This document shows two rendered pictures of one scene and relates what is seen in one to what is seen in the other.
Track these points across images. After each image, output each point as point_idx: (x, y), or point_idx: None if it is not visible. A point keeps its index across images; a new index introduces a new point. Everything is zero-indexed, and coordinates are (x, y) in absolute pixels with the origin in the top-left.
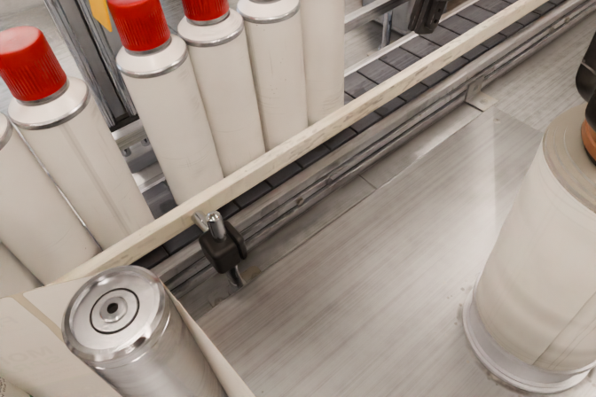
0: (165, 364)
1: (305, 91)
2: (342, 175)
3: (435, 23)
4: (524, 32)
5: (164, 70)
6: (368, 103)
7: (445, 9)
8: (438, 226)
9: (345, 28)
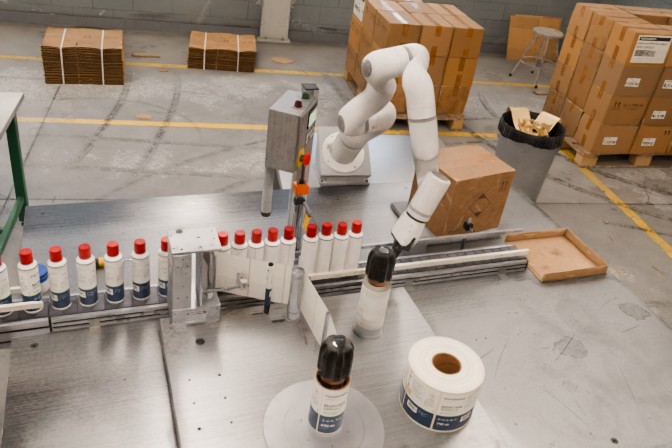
0: (300, 280)
1: (344, 259)
2: (349, 290)
3: (396, 255)
4: (435, 271)
5: (312, 242)
6: (363, 270)
7: (424, 253)
8: None
9: (366, 247)
